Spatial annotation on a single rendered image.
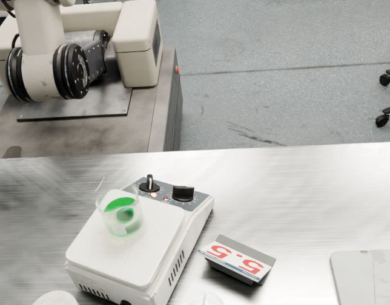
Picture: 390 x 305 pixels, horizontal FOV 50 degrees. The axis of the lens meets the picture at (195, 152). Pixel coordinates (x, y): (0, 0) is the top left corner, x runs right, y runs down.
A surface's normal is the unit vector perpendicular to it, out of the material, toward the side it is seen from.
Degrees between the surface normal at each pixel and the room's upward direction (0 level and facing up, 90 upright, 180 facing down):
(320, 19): 0
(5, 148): 0
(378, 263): 0
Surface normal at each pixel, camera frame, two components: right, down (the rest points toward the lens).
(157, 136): -0.09, -0.70
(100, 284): -0.39, 0.68
